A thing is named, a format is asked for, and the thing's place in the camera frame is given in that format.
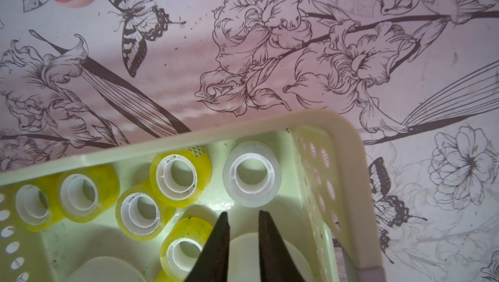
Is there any small clear tape roll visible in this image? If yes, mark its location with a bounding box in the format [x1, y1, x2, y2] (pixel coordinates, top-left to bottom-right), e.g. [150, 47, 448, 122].
[222, 141, 282, 208]

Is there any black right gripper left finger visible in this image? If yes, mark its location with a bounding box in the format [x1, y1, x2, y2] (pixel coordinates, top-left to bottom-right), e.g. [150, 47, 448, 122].
[185, 212, 230, 282]

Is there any yellow tape roll cluster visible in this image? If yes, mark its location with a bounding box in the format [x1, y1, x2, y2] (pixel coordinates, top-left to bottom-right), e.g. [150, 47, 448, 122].
[115, 181, 175, 242]
[57, 165, 120, 223]
[10, 174, 64, 233]

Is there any large clear tape roll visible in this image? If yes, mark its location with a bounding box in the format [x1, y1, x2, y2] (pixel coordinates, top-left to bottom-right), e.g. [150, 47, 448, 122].
[66, 256, 145, 282]
[227, 230, 314, 281]

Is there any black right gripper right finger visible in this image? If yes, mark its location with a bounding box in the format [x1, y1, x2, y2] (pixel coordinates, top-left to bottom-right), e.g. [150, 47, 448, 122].
[258, 211, 305, 282]

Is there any pale green perforated storage basket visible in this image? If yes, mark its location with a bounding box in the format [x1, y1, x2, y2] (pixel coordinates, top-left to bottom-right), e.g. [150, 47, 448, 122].
[1, 110, 385, 281]

